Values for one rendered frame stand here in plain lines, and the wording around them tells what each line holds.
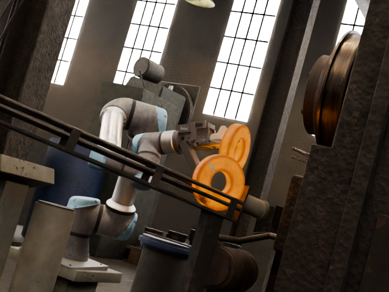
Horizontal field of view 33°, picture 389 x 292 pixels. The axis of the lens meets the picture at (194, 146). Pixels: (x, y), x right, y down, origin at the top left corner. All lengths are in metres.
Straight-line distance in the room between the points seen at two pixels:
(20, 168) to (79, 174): 3.65
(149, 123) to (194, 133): 0.39
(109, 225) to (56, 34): 2.78
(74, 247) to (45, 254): 0.62
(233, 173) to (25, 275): 0.64
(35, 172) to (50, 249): 0.24
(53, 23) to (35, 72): 0.39
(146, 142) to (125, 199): 0.43
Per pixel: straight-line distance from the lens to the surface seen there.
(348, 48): 2.19
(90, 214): 2.52
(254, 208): 1.91
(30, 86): 4.97
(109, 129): 2.22
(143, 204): 6.13
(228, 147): 1.96
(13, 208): 2.03
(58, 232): 1.92
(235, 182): 1.88
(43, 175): 2.05
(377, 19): 1.88
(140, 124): 2.42
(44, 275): 1.93
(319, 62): 2.28
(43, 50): 5.02
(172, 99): 10.27
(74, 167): 5.60
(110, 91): 5.94
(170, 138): 2.09
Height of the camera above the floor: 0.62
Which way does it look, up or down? 5 degrees up
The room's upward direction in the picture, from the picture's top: 16 degrees clockwise
